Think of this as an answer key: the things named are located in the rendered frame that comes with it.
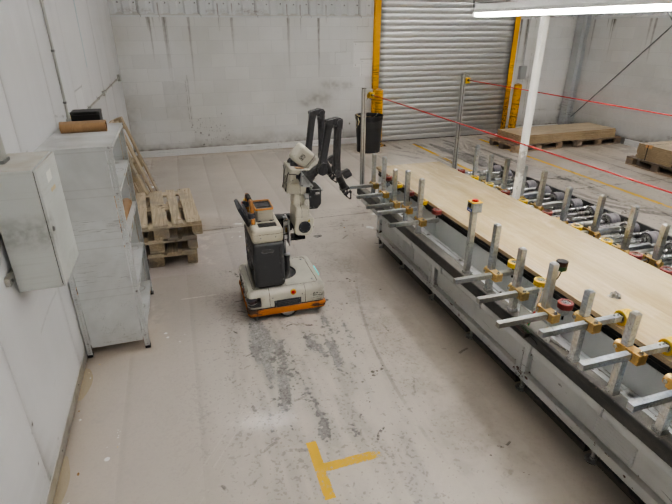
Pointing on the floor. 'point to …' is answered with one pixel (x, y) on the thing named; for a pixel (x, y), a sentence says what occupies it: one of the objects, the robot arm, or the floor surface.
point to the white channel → (531, 104)
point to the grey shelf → (103, 237)
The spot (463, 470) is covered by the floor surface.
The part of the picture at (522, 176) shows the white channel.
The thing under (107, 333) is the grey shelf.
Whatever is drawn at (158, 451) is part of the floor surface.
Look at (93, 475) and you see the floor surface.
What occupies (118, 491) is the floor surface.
